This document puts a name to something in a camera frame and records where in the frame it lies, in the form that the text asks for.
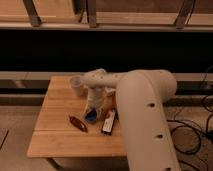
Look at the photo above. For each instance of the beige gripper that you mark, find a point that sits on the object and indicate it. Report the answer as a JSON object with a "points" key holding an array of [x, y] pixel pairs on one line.
{"points": [[95, 100]]}

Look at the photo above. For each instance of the black and white rectangular box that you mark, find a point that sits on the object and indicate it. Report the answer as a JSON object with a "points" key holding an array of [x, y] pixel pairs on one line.
{"points": [[109, 122]]}

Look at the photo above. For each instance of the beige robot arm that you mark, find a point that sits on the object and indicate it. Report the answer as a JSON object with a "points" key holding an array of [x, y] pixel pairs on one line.
{"points": [[139, 99]]}

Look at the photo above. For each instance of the white packet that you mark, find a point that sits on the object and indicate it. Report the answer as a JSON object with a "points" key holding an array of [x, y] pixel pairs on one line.
{"points": [[110, 91]]}

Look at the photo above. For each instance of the red chili pepper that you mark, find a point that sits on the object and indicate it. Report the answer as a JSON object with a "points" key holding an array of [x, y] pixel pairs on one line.
{"points": [[78, 123]]}

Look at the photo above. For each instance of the wooden table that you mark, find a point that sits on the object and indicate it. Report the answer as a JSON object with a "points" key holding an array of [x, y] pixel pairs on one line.
{"points": [[54, 136]]}

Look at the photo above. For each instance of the wooden shelf rail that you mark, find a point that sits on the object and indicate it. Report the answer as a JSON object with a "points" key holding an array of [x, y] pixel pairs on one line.
{"points": [[108, 15]]}

